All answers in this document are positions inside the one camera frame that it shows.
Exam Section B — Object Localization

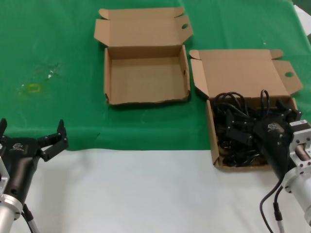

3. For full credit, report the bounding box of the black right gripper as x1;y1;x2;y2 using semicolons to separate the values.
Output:
225;99;303;180

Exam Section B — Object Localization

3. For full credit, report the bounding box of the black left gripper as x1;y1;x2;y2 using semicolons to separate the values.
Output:
0;118;69;202

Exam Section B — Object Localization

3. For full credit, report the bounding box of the open brown cardboard box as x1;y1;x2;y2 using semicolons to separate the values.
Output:
189;49;304;172

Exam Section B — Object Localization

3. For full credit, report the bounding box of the torn-edged open cardboard box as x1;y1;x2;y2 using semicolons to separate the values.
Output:
93;7;194;105

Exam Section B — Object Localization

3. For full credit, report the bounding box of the yellow tape square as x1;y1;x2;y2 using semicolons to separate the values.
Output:
27;83;41;94

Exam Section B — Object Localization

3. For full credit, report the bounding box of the green tablecloth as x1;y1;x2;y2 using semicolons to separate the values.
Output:
0;0;311;151

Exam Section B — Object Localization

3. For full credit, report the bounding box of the white sheet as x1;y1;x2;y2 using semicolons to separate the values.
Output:
293;4;311;32

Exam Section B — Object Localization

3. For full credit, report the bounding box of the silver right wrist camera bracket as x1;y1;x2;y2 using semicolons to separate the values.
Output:
289;118;311;174

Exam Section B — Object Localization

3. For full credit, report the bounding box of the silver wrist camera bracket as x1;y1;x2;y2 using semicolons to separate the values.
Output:
0;155;11;195
289;118;311;174

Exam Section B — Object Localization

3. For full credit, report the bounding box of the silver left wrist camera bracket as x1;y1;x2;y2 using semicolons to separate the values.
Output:
0;155;11;195

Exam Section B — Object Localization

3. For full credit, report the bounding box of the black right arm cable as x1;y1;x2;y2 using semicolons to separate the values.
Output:
259;179;285;233

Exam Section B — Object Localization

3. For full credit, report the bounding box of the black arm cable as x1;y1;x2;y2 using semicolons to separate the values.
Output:
259;179;285;233
20;203;41;233

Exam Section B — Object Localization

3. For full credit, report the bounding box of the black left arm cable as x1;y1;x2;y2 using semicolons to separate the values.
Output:
20;203;41;233

